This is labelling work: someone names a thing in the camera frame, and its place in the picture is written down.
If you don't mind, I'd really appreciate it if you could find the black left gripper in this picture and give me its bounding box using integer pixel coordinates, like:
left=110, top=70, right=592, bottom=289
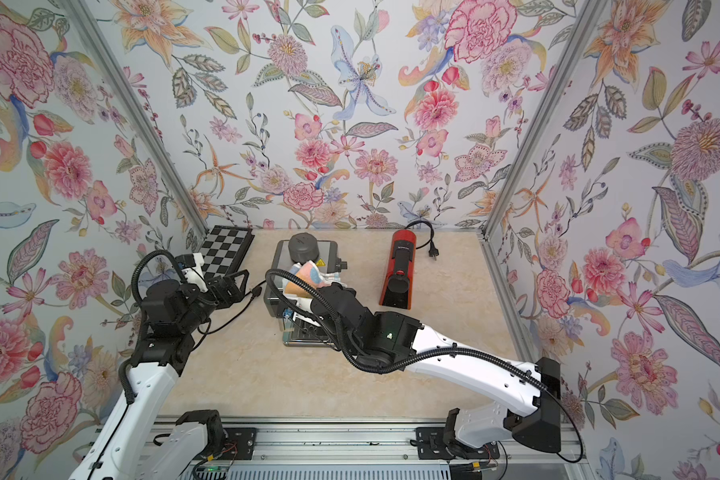
left=177, top=267, right=248, bottom=335

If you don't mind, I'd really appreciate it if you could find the silver grey coffee machine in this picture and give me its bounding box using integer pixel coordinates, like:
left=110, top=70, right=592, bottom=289
left=264, top=233, right=347, bottom=347

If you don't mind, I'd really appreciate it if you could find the orange blue patterned cloth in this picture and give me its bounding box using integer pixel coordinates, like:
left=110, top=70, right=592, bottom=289
left=283, top=261, right=341, bottom=298

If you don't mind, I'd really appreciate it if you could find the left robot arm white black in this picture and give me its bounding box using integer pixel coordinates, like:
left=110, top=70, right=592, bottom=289
left=71, top=250, right=249, bottom=479

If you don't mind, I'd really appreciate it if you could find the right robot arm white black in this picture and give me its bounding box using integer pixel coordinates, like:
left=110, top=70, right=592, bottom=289
left=265, top=269, right=573, bottom=456

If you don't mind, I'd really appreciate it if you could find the red capsule coffee machine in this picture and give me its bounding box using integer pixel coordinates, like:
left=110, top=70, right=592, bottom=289
left=379, top=229, right=416, bottom=310

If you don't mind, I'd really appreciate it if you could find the black white chessboard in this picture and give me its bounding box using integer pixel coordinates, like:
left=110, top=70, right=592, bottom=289
left=199, top=225, right=254, bottom=280

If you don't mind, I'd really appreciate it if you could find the black coffee machine cable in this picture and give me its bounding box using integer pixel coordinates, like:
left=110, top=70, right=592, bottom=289
left=191, top=284, right=265, bottom=352

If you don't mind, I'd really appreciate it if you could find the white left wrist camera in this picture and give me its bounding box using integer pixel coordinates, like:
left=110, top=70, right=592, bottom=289
left=176, top=253, right=208, bottom=293

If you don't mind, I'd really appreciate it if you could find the black power cord with plug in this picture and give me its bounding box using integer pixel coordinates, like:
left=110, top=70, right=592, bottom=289
left=404, top=218, right=440, bottom=262

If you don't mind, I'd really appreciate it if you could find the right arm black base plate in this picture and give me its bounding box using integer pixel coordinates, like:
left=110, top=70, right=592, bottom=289
left=409, top=427, right=501, bottom=461

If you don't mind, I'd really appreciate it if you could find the aluminium rail frame front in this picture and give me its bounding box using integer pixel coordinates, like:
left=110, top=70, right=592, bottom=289
left=71, top=386, right=595, bottom=480

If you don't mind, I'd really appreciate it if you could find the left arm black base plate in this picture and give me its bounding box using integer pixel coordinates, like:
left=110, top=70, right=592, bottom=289
left=195, top=427, right=258, bottom=461

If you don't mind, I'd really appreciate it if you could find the left aluminium corner post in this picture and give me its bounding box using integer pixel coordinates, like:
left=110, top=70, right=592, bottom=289
left=59, top=0, right=208, bottom=236

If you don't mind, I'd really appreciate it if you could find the aluminium corner post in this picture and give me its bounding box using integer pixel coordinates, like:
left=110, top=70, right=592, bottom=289
left=481, top=0, right=607, bottom=242
left=59, top=0, right=208, bottom=236

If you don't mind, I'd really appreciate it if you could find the right aluminium corner post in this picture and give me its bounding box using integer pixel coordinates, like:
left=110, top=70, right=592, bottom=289
left=481, top=0, right=607, bottom=242

